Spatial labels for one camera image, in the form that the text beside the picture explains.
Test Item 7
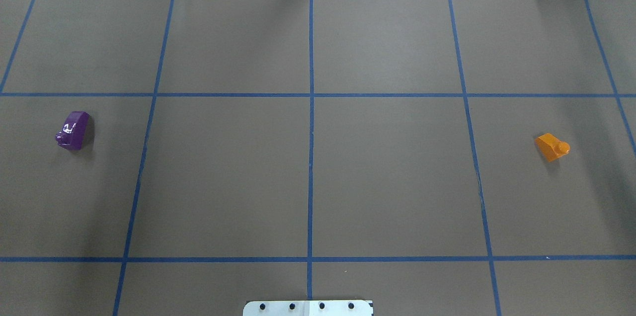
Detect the orange trapezoid block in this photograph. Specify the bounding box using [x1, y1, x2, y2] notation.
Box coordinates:
[534, 133, 571, 162]

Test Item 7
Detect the purple trapezoid block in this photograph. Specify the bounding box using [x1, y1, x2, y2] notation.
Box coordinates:
[55, 111, 89, 151]

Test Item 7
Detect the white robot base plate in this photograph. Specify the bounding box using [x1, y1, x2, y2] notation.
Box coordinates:
[242, 300, 374, 316]

